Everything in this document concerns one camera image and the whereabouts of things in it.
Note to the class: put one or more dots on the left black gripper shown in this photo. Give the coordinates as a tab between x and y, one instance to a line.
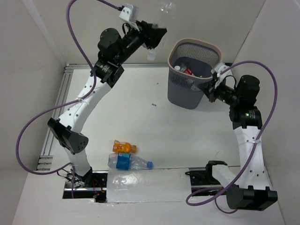
145	34

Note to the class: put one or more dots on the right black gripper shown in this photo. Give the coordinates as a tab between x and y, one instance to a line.
207	88

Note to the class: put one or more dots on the clear bottle green label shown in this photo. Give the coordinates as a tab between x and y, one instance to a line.
192	85

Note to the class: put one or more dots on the red label water bottle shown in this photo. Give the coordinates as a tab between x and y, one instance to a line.
186	70

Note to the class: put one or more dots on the small orange juice bottle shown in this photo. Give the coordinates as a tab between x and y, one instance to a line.
123	147

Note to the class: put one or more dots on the crushed bottle blue label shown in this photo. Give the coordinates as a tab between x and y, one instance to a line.
128	162

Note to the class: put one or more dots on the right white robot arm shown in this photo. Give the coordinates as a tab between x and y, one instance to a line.
249	189

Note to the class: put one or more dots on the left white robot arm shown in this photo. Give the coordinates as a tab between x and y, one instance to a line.
67	128

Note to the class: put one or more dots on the grey mesh waste bin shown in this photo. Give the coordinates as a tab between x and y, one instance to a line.
200	57

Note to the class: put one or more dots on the silver tape sheet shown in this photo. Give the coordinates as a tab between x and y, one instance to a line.
147	186

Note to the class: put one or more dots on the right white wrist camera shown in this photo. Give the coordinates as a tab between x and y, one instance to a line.
219	73

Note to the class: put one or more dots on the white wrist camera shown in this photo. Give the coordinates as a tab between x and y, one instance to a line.
129	15
219	73

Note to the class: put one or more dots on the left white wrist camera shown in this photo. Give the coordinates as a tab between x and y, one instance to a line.
129	15

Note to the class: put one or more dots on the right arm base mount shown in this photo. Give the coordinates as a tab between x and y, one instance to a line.
199	179

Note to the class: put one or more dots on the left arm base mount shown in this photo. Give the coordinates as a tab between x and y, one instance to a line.
96	188

